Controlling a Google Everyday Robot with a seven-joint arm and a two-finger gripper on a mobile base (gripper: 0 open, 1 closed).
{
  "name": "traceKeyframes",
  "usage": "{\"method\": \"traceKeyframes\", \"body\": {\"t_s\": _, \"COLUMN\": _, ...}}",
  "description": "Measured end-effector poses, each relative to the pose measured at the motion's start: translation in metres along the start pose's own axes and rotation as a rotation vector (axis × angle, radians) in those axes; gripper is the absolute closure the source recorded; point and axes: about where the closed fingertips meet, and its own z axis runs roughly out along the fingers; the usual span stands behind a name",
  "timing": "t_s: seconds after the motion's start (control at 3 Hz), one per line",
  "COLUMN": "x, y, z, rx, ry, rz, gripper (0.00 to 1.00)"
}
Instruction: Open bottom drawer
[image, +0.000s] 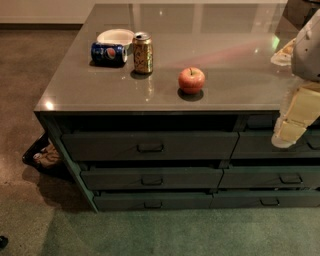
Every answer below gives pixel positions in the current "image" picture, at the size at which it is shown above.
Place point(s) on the dark box on counter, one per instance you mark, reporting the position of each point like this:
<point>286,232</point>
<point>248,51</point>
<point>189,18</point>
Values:
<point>299,12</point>

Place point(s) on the gold soda can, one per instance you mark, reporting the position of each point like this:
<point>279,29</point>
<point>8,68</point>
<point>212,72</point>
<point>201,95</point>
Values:
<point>142,53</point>

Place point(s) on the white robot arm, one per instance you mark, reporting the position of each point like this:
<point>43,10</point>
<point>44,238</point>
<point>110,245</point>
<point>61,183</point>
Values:
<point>305,60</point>

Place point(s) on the drawer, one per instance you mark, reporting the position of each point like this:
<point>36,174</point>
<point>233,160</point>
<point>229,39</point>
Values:
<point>266,199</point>
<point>257,145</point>
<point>171,145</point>
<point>247,177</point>
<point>151,178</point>
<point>152,201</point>

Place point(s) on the blue pepsi can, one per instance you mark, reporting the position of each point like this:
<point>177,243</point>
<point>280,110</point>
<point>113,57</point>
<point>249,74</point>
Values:
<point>108,54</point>

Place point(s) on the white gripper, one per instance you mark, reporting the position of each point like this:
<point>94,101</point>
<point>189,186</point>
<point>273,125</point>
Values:
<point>307,55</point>

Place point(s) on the brown snack container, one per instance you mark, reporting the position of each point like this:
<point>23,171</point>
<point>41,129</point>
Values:
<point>283,56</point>

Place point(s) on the black bin with brown bag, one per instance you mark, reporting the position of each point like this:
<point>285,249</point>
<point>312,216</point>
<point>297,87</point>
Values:
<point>43,156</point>

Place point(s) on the white bowl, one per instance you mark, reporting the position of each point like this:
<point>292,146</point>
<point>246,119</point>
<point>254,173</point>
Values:
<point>122,37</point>

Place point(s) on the small black floor object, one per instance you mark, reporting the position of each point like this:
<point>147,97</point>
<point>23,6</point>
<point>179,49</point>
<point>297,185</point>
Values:
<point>3,242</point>

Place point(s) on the red apple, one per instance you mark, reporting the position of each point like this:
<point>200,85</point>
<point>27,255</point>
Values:
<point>191,80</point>

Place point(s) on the grey drawer cabinet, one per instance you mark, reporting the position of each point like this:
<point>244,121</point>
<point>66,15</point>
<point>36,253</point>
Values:
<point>231,43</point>

